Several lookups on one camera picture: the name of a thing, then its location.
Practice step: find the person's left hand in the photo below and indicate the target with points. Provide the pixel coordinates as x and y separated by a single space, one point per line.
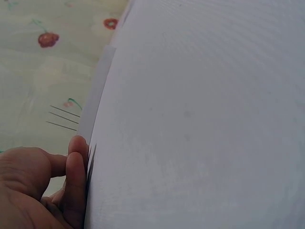
21 174

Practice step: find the person's left thumb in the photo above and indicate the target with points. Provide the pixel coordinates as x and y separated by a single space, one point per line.
57 164

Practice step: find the person's left fingers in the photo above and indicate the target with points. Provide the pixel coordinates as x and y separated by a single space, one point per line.
75 181

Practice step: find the thin dark needle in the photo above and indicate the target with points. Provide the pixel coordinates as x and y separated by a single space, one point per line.
65 111

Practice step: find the flat white block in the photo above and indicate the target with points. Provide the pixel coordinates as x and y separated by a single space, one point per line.
97 90

